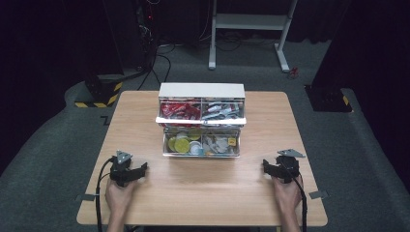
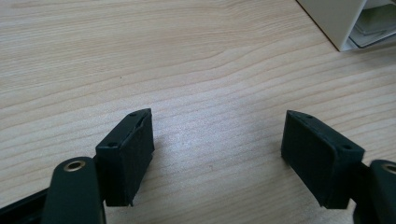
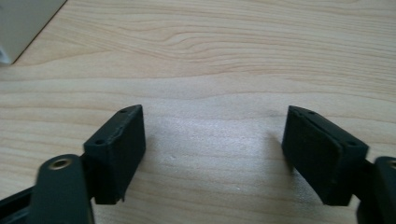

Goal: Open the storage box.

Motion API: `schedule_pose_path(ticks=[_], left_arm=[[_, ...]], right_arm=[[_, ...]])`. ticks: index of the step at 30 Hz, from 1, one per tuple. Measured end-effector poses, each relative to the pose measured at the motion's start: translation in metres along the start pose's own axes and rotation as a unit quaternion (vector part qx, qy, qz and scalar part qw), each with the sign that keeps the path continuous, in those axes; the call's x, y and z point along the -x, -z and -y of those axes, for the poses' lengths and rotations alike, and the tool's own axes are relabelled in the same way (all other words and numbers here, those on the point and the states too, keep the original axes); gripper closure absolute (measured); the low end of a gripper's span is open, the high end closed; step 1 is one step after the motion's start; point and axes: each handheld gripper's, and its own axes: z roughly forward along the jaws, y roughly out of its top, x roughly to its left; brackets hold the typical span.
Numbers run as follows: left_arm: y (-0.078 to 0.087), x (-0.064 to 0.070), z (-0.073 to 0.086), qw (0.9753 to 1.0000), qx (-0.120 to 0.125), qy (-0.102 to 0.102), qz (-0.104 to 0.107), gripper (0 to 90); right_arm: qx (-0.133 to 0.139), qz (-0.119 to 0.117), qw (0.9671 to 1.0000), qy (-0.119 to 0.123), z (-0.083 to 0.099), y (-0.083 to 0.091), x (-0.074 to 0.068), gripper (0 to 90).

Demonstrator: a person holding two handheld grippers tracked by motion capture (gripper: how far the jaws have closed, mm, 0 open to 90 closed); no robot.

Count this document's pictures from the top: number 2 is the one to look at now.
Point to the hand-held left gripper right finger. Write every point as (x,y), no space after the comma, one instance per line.
(314,161)

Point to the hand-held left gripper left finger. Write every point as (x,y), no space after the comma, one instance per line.
(124,161)

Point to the clear compartment organizer box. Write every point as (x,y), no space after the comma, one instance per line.
(330,18)

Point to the clear low drawer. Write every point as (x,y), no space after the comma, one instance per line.
(375,26)

